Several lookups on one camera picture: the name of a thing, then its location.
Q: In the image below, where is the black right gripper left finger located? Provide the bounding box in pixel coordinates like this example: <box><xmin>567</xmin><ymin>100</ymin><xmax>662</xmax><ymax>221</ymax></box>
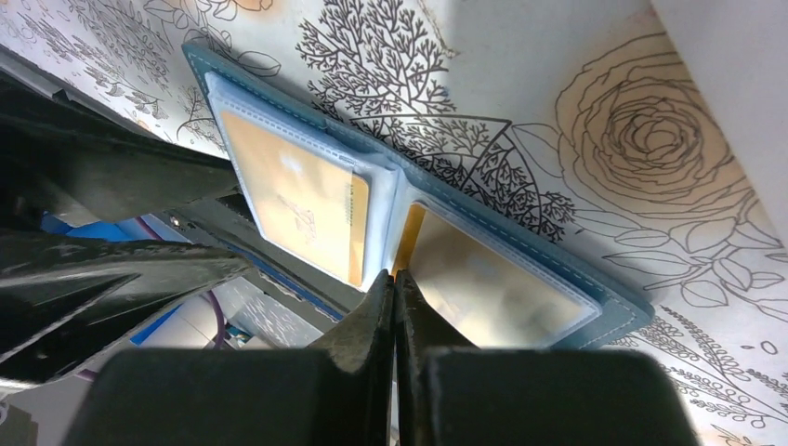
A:
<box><xmin>65</xmin><ymin>271</ymin><xmax>394</xmax><ymax>445</ymax></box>

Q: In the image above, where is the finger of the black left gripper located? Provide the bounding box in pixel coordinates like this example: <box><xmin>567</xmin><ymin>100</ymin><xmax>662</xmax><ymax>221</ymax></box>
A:
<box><xmin>1</xmin><ymin>74</ymin><xmax>238</xmax><ymax>225</ymax></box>
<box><xmin>1</xmin><ymin>230</ymin><xmax>252</xmax><ymax>382</ymax></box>

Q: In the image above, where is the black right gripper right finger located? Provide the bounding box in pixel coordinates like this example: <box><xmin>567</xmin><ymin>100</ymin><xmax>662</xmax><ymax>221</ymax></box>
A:
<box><xmin>395</xmin><ymin>270</ymin><xmax>697</xmax><ymax>445</ymax></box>

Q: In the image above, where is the blue card holder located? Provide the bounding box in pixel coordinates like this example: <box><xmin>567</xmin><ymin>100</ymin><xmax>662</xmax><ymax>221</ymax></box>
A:
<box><xmin>182</xmin><ymin>44</ymin><xmax>654</xmax><ymax>349</ymax></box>

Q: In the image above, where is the orange credit card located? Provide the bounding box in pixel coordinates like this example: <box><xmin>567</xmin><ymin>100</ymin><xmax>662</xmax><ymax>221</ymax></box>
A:
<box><xmin>220</xmin><ymin>111</ymin><xmax>370</xmax><ymax>287</ymax></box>
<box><xmin>394</xmin><ymin>202</ymin><xmax>600</xmax><ymax>348</ymax></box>

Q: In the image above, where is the blue bin on floor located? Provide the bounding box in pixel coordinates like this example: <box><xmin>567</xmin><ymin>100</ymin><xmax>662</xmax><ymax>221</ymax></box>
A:
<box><xmin>39</xmin><ymin>212</ymin><xmax>186</xmax><ymax>346</ymax></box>

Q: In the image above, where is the floral tablecloth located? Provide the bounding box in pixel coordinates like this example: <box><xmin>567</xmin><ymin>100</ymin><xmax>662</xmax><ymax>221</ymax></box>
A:
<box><xmin>1</xmin><ymin>1</ymin><xmax>787</xmax><ymax>445</ymax></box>

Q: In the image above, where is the green white checkered board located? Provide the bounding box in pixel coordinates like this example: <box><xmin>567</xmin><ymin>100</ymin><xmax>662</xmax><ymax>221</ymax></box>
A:
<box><xmin>652</xmin><ymin>1</ymin><xmax>787</xmax><ymax>242</ymax></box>

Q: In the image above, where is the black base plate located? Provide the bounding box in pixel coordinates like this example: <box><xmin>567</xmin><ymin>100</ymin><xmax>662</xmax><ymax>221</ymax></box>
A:
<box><xmin>1</xmin><ymin>48</ymin><xmax>362</xmax><ymax>320</ymax></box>

